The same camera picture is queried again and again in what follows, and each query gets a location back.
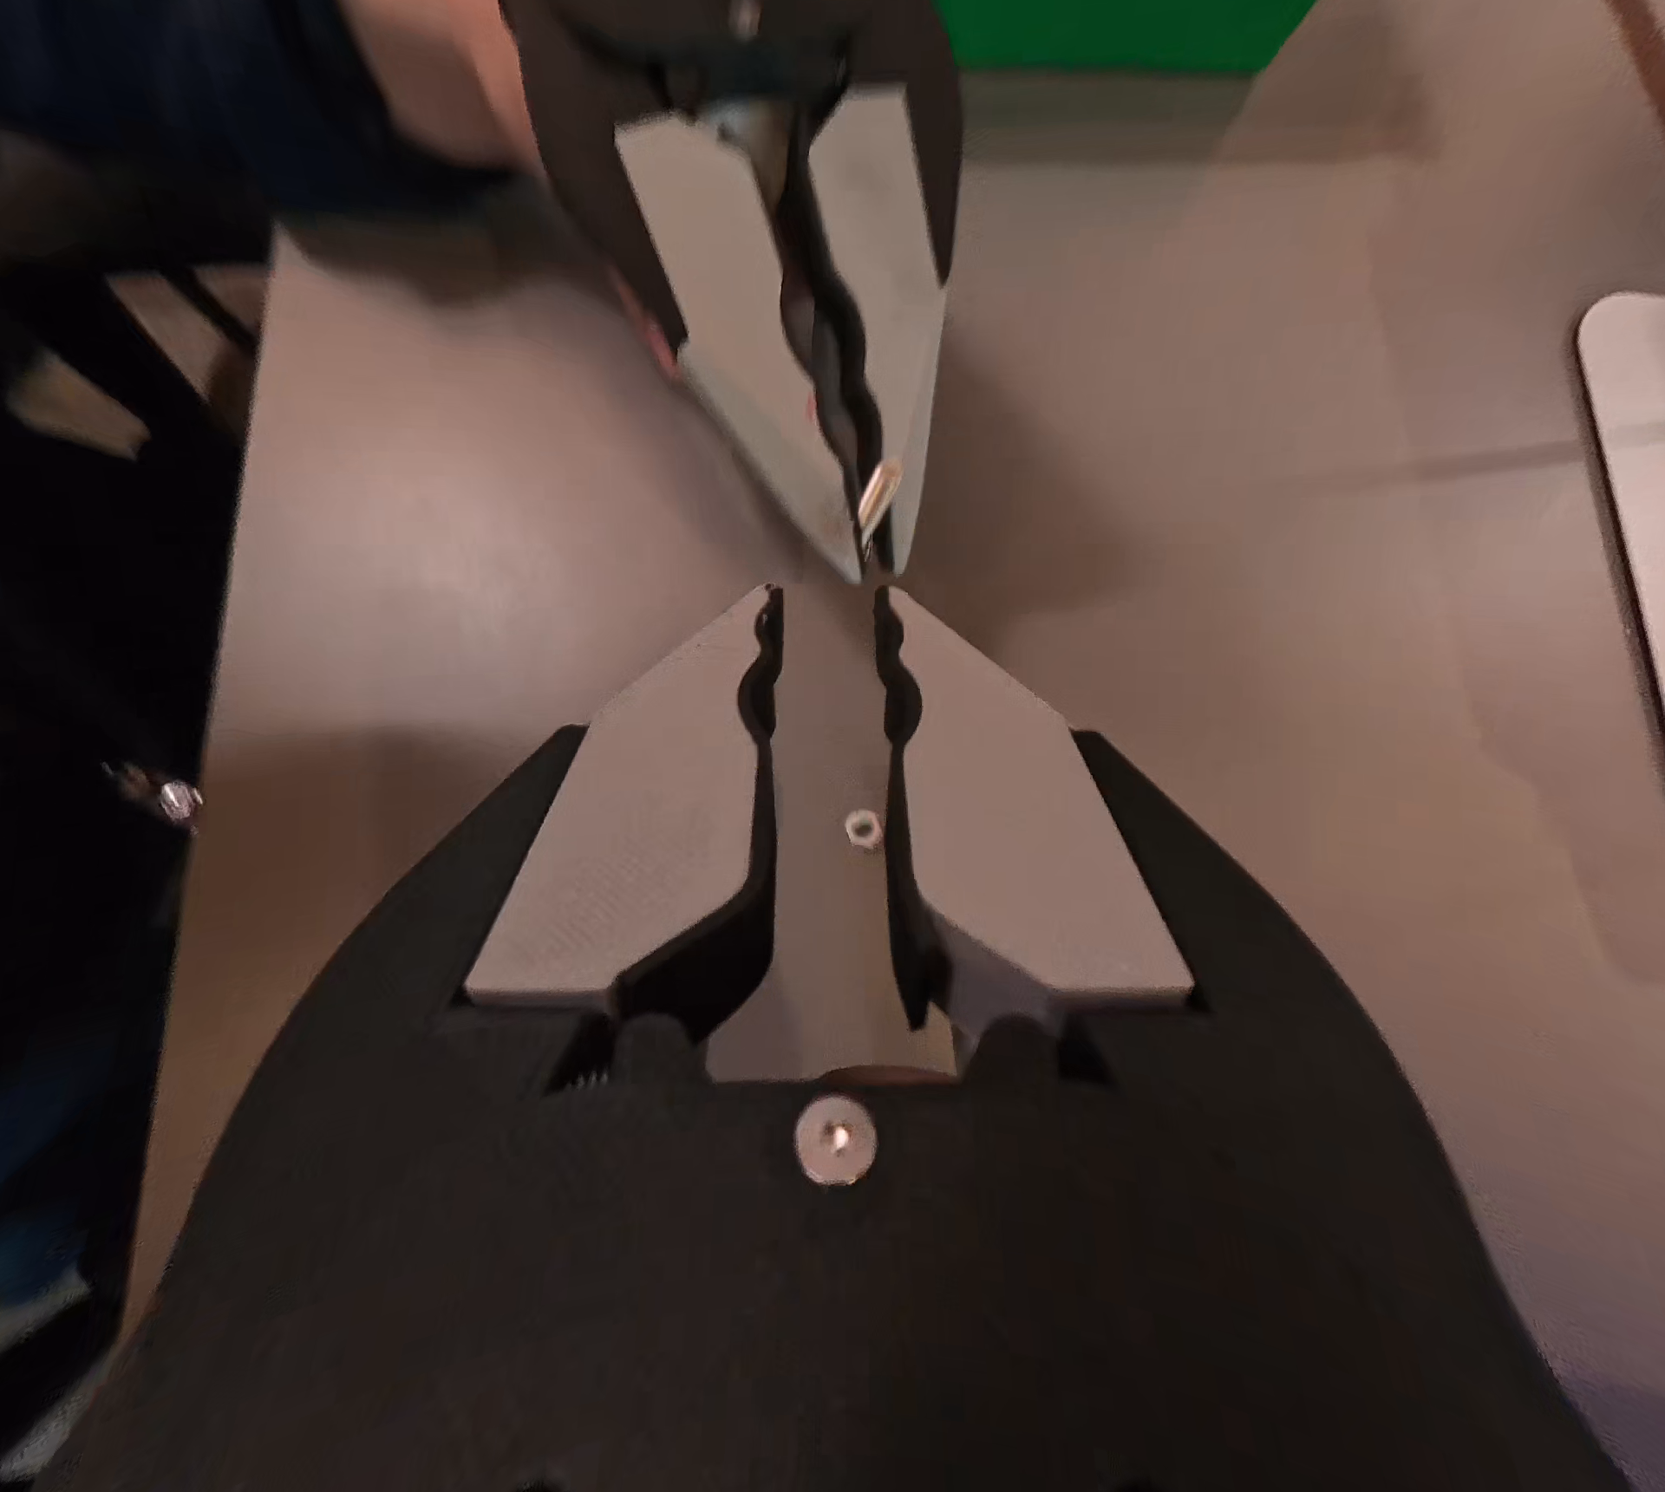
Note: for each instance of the white tablet stand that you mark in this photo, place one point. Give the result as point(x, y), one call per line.
point(1632, 452)

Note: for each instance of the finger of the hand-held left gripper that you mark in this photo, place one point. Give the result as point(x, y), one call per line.
point(892, 257)
point(715, 283)

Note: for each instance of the silver bolt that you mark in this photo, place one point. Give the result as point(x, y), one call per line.
point(878, 492)

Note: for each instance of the person's left hand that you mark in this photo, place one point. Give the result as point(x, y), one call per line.
point(429, 23)

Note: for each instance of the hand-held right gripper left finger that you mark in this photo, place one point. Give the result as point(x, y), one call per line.
point(625, 856)

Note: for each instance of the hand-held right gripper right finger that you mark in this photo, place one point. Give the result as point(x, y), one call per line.
point(1041, 856)

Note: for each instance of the silver hex nut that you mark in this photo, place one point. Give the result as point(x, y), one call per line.
point(850, 830)

